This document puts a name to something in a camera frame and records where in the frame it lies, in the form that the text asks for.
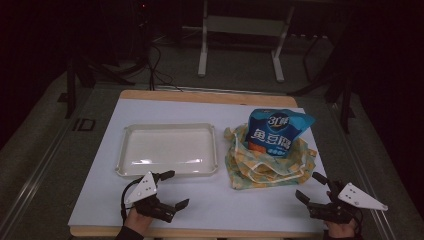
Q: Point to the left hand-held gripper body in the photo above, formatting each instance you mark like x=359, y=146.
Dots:
x=146, y=195

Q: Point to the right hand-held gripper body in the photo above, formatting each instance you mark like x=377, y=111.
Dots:
x=346, y=203

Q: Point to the white plastic tray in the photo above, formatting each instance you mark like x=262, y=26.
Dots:
x=168, y=149

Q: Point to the patterned cloth bag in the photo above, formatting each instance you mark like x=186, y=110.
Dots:
x=263, y=166

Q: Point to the blue snack bag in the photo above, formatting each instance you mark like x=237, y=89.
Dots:
x=275, y=132

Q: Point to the person's right hand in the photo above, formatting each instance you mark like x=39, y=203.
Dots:
x=340, y=229

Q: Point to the person's left hand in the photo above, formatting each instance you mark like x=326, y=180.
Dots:
x=137, y=221

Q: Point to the black stand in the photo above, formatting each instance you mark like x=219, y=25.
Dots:
x=75, y=83
x=333, y=80

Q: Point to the white metal stand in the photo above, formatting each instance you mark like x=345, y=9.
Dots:
x=243, y=36

